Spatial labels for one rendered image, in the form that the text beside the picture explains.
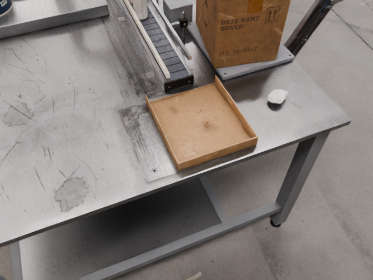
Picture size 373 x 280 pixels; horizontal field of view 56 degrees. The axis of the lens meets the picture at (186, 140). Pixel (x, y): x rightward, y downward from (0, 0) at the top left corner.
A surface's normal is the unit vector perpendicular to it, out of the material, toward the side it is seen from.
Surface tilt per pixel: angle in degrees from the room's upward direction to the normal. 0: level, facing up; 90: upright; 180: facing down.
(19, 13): 0
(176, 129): 0
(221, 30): 90
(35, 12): 0
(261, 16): 90
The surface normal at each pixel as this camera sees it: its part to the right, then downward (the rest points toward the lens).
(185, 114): 0.00, -0.62
